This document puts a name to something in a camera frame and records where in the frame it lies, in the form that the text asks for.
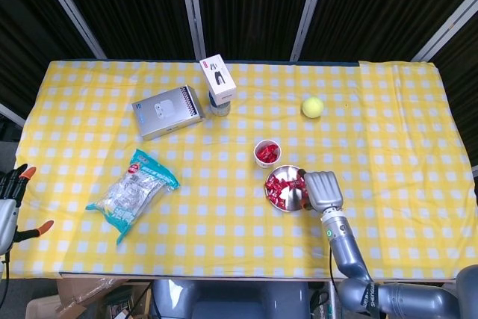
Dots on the brown cardboard box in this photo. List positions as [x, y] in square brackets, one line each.
[86, 289]

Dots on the white partition frame post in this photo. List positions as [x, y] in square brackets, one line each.
[192, 9]
[448, 31]
[310, 9]
[11, 113]
[72, 12]

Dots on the grey robot torso base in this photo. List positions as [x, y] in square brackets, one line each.
[231, 300]

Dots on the black pleated curtain panel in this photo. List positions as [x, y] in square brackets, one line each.
[254, 5]
[138, 9]
[30, 35]
[463, 72]
[377, 5]

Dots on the white metal table leg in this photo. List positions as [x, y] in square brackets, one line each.
[332, 309]

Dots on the yellow tennis ball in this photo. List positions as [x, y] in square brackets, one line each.
[312, 107]

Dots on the white plastic bin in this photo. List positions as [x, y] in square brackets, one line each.
[37, 308]

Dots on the small white carton box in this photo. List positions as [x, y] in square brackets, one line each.
[218, 76]

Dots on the yellow white checked tablecloth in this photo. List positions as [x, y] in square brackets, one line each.
[224, 222]

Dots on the blue white drink can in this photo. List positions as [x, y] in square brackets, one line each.
[220, 110]

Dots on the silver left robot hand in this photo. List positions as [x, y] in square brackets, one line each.
[6, 222]

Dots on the silver earbuds box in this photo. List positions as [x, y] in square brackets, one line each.
[164, 113]

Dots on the teal silver snack bag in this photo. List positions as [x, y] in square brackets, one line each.
[130, 195]

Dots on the dark printed carton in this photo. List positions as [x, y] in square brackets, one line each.
[119, 304]

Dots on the round steel plate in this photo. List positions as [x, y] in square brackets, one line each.
[287, 173]

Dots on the white paper cup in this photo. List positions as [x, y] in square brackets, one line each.
[267, 165]

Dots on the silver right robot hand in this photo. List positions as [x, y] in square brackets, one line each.
[323, 190]

